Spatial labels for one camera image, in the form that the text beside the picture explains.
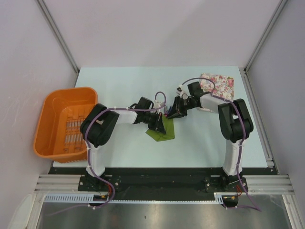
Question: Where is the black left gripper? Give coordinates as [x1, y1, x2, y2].
[142, 112, 166, 135]

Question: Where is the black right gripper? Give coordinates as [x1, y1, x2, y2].
[166, 96, 197, 120]

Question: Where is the green paper napkin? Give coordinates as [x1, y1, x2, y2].
[145, 116, 175, 142]

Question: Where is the iridescent fork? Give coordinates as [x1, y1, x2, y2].
[163, 106, 169, 116]

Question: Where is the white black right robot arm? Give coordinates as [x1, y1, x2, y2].
[167, 82, 254, 191]

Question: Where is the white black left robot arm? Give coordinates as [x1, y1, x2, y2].
[80, 97, 166, 191]

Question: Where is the floral patterned tray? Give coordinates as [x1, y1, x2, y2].
[199, 73, 234, 101]

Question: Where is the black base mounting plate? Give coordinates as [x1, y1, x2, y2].
[49, 167, 278, 201]

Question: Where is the orange plastic basket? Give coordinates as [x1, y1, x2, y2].
[33, 87, 98, 163]

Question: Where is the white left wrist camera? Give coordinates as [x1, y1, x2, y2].
[153, 100, 166, 110]

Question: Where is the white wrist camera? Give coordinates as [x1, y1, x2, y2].
[176, 84, 189, 100]
[153, 100, 166, 110]

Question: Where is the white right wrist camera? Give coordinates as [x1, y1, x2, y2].
[176, 84, 189, 100]

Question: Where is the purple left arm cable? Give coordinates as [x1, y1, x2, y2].
[46, 92, 167, 217]

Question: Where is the white slotted cable duct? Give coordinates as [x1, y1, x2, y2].
[44, 193, 224, 205]

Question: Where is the aluminium front rail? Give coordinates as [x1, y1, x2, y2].
[35, 175, 294, 195]

